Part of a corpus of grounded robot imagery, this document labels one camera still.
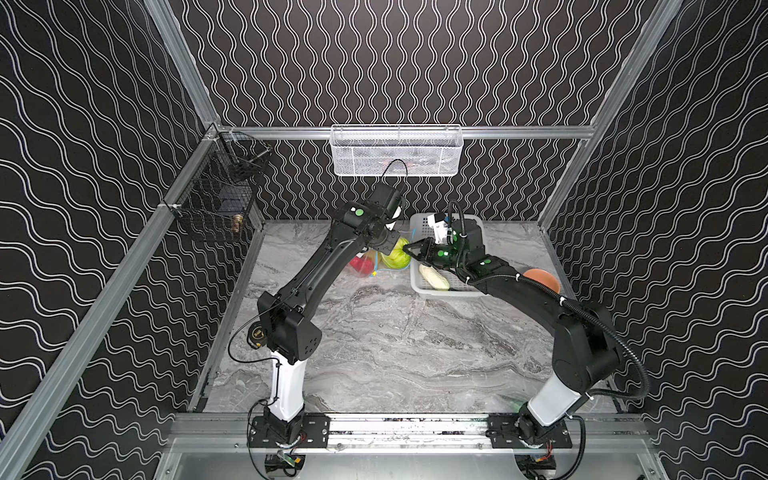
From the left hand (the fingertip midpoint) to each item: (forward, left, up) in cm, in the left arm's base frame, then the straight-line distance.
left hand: (391, 238), depth 81 cm
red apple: (-2, +8, -9) cm, 13 cm away
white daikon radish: (+3, -13, -21) cm, 25 cm away
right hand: (-1, -3, -3) cm, 5 cm away
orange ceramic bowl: (+3, -48, -20) cm, 52 cm away
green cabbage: (-5, -2, -3) cm, 6 cm away
